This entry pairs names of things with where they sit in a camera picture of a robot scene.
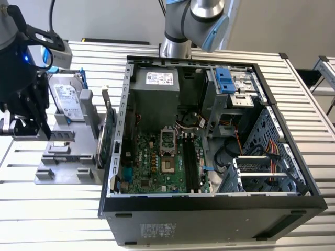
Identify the blue drive bay latch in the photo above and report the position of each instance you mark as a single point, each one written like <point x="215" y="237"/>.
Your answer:
<point x="224" y="81"/>

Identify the green graphics card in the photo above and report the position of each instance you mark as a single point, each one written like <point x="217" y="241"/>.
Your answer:
<point x="106" y="146"/>

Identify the green motherboard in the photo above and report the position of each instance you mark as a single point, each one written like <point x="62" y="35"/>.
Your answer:
<point x="171" y="180"/>

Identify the black PC case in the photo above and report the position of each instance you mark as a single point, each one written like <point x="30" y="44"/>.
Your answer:
<point x="183" y="225"/>

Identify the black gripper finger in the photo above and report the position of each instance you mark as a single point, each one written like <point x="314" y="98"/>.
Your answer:
<point x="36" y="104"/>

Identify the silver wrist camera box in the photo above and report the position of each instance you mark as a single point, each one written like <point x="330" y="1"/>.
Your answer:
<point x="23" y="128"/>

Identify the aluminium side table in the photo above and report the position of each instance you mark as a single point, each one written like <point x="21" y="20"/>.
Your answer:
<point x="325" y="66"/>

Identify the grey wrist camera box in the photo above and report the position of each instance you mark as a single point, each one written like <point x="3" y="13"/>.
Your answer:
<point x="61" y="56"/>

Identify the black stand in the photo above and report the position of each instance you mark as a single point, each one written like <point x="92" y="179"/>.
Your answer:
<point x="310" y="78"/>

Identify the black round fan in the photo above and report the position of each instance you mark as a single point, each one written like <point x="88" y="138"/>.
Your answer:
<point x="189" y="119"/>

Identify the blue connector tab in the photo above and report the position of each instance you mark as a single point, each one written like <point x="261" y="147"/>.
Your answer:
<point x="208" y="168"/>

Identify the metal disk bay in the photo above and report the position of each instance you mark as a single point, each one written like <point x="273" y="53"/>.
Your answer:
<point x="251" y="166"/>

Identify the black RAM slot white clips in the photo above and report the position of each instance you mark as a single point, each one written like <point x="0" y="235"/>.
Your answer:
<point x="195" y="162"/>
<point x="188" y="162"/>

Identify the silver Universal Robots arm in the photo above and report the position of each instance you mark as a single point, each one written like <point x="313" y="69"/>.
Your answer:
<point x="180" y="26"/>

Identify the grey parts rack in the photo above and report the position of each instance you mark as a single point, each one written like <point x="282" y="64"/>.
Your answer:
<point x="78" y="149"/>

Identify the hard disk in blue carrier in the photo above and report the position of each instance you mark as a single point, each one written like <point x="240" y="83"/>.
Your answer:
<point x="66" y="99"/>

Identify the black bar yellow end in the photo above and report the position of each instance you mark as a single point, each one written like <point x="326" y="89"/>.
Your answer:
<point x="117" y="41"/>

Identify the CPU socket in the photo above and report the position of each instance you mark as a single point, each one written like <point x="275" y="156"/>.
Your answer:
<point x="167" y="165"/>

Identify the grey power supply unit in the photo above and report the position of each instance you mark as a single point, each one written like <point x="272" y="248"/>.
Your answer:
<point x="154" y="104"/>

